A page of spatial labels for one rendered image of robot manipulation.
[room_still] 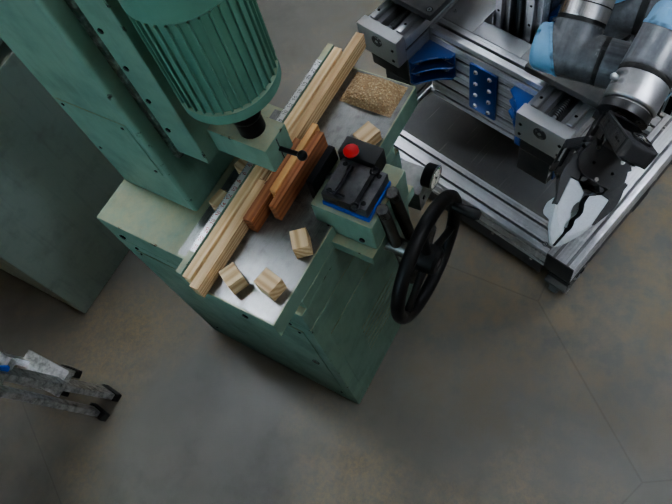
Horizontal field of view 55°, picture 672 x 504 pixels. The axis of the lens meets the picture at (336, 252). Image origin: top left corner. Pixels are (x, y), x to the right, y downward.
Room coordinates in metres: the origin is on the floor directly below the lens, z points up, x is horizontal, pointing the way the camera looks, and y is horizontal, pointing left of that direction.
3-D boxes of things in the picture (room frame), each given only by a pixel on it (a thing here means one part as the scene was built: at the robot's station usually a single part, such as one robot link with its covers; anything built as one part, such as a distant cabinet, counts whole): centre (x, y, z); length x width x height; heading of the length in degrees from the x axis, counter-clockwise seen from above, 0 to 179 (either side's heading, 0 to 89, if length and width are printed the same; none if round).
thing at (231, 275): (0.60, 0.20, 0.92); 0.04 x 0.03 x 0.04; 15
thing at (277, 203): (0.76, 0.01, 0.92); 0.19 x 0.02 x 0.05; 131
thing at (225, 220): (0.82, 0.05, 0.92); 0.60 x 0.02 x 0.05; 131
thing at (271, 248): (0.72, -0.03, 0.87); 0.61 x 0.30 x 0.06; 131
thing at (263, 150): (0.81, 0.07, 1.03); 0.14 x 0.07 x 0.09; 41
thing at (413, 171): (0.85, -0.24, 0.58); 0.12 x 0.08 x 0.08; 41
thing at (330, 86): (0.82, 0.02, 0.92); 0.67 x 0.02 x 0.04; 131
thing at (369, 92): (0.90, -0.20, 0.91); 0.12 x 0.09 x 0.03; 41
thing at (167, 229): (0.88, 0.14, 0.76); 0.57 x 0.45 x 0.09; 41
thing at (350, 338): (0.88, 0.14, 0.35); 0.58 x 0.45 x 0.71; 41
